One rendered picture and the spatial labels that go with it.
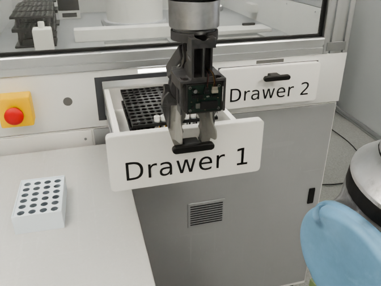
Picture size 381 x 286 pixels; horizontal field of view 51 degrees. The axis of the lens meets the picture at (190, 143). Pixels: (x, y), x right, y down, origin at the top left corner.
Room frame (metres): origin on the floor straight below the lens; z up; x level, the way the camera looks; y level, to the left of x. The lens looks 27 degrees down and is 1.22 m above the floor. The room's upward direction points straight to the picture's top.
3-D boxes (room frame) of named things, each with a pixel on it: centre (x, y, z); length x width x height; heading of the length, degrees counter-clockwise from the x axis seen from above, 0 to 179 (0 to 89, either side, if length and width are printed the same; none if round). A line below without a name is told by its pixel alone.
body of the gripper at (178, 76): (0.60, -0.01, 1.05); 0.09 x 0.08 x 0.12; 15
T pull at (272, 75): (1.01, -0.22, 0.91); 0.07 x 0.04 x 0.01; 105
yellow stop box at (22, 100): (0.85, 0.40, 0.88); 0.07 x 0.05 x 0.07; 105
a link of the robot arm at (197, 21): (0.60, -0.01, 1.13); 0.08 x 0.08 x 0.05
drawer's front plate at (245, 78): (1.03, -0.22, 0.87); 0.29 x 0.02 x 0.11; 105
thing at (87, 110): (1.43, 0.18, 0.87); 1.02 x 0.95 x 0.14; 105
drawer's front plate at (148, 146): (0.64, 0.01, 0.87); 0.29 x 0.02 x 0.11; 105
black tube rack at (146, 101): (0.84, 0.06, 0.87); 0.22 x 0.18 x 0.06; 15
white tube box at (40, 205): (0.62, 0.28, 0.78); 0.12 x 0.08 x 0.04; 13
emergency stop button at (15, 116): (0.82, 0.39, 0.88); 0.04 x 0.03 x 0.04; 105
